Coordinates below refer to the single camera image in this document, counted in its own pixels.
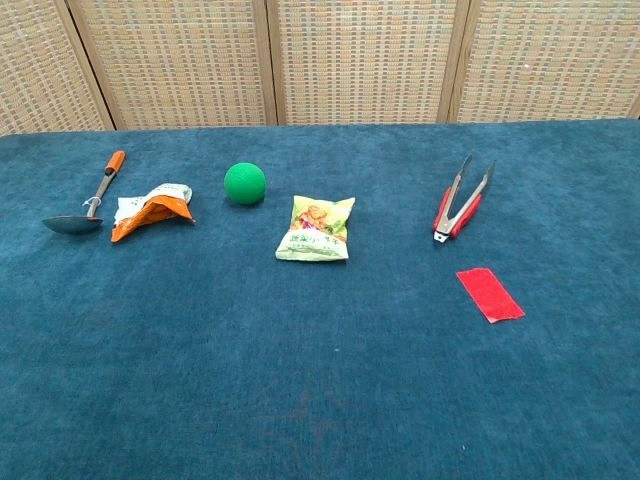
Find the small red object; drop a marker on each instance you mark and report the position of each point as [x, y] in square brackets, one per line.
[490, 295]

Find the green yellow snack bag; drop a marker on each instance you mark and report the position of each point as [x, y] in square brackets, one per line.
[315, 230]

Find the green ball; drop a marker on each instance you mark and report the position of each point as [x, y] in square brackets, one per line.
[245, 183]

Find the blue carpet table mat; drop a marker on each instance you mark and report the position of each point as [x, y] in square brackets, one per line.
[320, 350]

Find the orange white snack bag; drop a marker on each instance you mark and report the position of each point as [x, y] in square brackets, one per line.
[150, 214]

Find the woven rattan folding screen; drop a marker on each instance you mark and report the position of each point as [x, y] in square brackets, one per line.
[350, 60]

